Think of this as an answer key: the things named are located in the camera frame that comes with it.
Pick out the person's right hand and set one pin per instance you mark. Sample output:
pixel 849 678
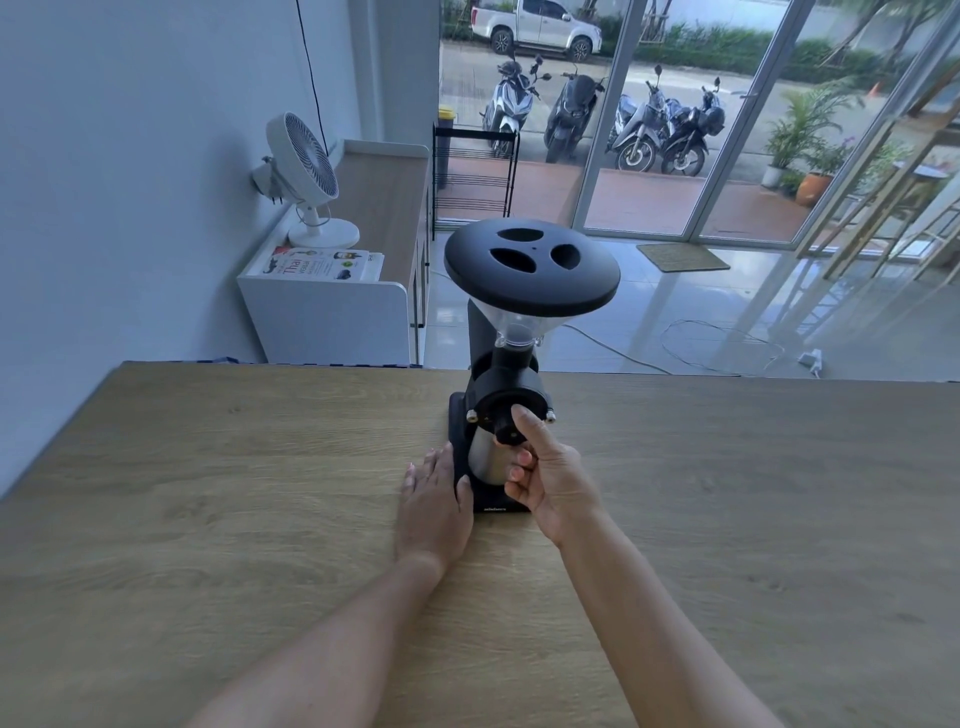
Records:
pixel 559 487

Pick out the person's left hand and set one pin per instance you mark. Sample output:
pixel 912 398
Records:
pixel 431 517

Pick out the person's left thumb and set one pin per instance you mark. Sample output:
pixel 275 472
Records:
pixel 466 491

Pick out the person's left little finger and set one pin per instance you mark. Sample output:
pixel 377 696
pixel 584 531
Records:
pixel 409 478

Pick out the person's right thumb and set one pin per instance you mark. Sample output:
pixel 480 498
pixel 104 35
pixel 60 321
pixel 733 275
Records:
pixel 519 476

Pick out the black coffee grinder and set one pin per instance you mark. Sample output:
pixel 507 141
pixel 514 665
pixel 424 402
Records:
pixel 525 270

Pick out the person's right forearm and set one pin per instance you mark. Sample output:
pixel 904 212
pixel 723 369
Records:
pixel 645 622

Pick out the person's left forearm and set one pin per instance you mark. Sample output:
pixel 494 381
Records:
pixel 337 645

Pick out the steel grounds cup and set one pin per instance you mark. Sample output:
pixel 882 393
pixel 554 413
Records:
pixel 484 461

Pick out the white cabinet with wooden top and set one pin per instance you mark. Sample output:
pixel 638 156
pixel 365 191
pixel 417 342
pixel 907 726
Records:
pixel 352 307

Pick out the white printed book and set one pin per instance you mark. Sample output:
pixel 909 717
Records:
pixel 319 265

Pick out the grey door mat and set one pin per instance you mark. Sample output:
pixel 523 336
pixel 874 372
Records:
pixel 682 256

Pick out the black metal rack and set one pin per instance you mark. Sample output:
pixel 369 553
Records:
pixel 475 176

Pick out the white power strip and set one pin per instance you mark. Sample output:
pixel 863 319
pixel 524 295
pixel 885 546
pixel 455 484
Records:
pixel 811 361

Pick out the white desk fan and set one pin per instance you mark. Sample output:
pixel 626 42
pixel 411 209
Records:
pixel 300 161

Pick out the grey motorcycle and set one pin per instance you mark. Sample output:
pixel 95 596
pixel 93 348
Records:
pixel 641 127

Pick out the white and black scooter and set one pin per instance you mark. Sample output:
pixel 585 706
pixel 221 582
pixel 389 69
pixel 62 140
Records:
pixel 506 105

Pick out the black and blue motorcycle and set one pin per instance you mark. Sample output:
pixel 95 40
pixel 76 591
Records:
pixel 694 127

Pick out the orange clay plant pot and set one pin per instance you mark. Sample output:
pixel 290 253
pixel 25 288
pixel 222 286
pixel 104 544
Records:
pixel 814 189

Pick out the palm plant in white pot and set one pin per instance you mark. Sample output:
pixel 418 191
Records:
pixel 799 124

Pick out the white pickup truck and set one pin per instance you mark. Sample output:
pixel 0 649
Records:
pixel 536 26

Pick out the wooden bar stool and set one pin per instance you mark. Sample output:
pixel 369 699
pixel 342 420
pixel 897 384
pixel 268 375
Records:
pixel 896 217

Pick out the sliding glass door frame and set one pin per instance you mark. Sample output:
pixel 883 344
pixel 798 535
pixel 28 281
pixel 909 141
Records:
pixel 757 112

